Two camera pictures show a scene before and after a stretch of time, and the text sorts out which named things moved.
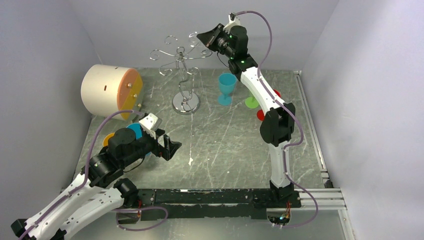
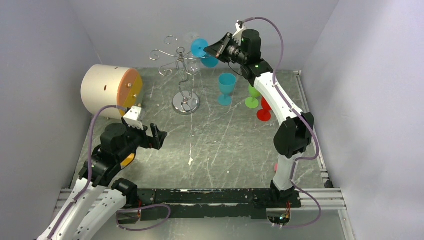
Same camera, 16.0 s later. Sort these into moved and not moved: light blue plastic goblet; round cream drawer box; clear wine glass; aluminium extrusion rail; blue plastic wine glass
Moved: clear wine glass; blue plastic wine glass
Not moved: aluminium extrusion rail; light blue plastic goblet; round cream drawer box
